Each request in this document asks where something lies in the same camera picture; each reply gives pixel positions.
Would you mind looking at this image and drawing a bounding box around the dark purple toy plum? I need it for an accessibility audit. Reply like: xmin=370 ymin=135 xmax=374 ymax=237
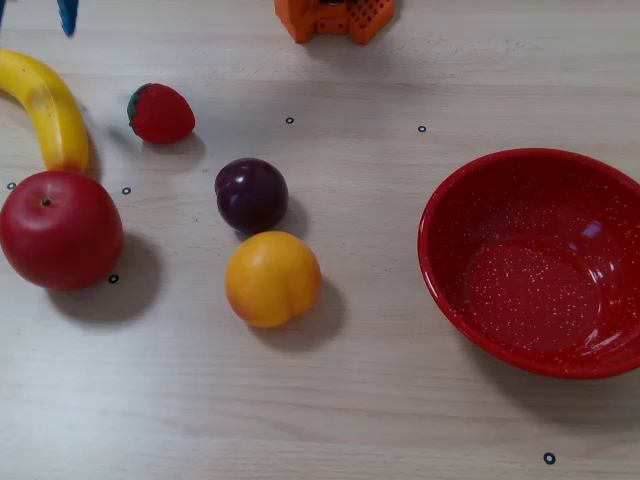
xmin=214 ymin=157 xmax=290 ymax=235

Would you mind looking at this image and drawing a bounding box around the red speckled enamel bowl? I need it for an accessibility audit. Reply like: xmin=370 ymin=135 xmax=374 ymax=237
xmin=417 ymin=147 xmax=640 ymax=380

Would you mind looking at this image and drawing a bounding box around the red toy apple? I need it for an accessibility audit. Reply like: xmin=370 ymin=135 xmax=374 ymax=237
xmin=0 ymin=169 xmax=125 ymax=292

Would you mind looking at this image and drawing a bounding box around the yellow plastic banana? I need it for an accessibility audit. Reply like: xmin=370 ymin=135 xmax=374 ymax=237
xmin=0 ymin=49 xmax=90 ymax=175

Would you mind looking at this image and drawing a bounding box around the orange yellow toy peach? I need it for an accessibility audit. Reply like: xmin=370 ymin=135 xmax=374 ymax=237
xmin=224 ymin=230 xmax=322 ymax=329

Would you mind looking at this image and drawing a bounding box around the red toy strawberry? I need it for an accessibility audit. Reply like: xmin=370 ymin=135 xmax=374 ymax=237
xmin=126 ymin=82 xmax=197 ymax=145

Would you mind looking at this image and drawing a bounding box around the orange robot arm base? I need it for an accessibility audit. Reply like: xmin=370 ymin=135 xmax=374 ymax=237
xmin=273 ymin=0 xmax=396 ymax=46

